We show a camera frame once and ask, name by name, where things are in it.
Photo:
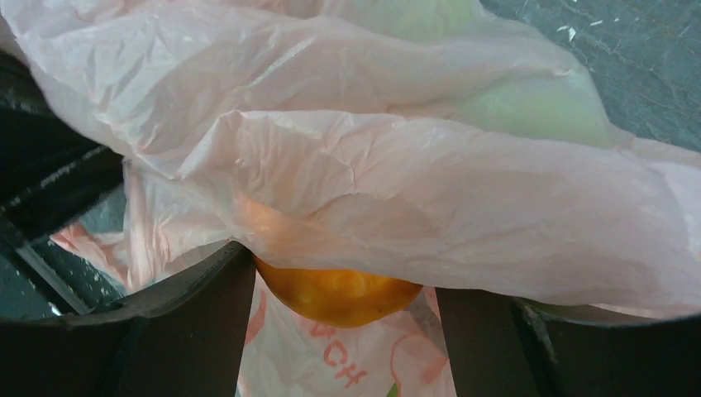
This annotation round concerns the fake green apple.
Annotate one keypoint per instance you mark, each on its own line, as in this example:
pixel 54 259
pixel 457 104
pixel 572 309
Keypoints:
pixel 562 108

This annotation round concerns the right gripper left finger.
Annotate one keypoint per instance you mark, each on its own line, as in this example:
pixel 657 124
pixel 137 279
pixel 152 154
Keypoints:
pixel 183 336

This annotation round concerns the pink plastic bag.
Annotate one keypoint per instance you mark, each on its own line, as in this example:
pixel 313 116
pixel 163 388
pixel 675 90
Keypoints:
pixel 325 135

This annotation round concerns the fake orange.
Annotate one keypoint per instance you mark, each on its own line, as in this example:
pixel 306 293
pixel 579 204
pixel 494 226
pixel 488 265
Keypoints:
pixel 338 298

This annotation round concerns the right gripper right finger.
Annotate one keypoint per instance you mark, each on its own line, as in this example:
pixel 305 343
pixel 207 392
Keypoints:
pixel 504 346

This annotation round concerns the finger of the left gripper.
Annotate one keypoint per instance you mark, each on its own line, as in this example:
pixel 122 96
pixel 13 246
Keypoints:
pixel 50 177

